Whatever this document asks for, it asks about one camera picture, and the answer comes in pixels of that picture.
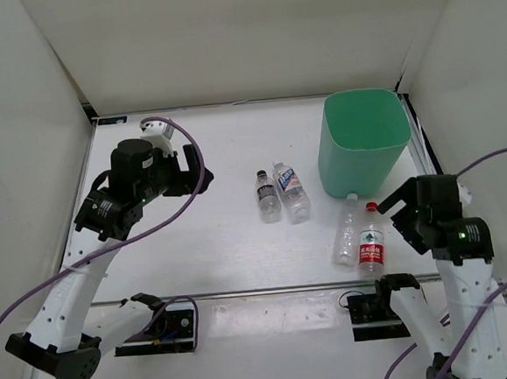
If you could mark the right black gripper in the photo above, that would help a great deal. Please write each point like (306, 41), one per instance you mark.
(406, 193)

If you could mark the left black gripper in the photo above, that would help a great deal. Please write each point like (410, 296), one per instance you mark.
(185, 182)

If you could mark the red label red cap bottle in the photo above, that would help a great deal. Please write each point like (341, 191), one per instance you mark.
(371, 244)

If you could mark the clear bottle white cap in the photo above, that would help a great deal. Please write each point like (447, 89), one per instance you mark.
(345, 243)

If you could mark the black label clear bottle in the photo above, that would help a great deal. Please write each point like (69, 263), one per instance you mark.
(269, 204)

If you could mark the blue orange label bottle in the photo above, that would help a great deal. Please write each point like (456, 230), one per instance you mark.
(292, 193)

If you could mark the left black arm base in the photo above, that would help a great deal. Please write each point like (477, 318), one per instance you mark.
(174, 330)

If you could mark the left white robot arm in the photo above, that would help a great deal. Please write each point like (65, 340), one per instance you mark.
(59, 341)

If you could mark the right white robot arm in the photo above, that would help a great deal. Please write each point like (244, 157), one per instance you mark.
(470, 348)

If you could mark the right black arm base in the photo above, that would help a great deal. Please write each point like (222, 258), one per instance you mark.
(370, 318)

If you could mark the green plastic bin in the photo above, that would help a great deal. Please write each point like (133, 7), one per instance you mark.
(363, 132)

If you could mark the blue white corner sticker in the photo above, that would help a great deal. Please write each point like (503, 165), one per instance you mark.
(112, 120)

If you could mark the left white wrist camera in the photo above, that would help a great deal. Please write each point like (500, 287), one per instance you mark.
(159, 134)

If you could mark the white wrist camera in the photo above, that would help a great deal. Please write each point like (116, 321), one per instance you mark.
(159, 134)
(464, 194)

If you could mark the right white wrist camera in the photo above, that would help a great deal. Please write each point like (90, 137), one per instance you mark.
(464, 194)

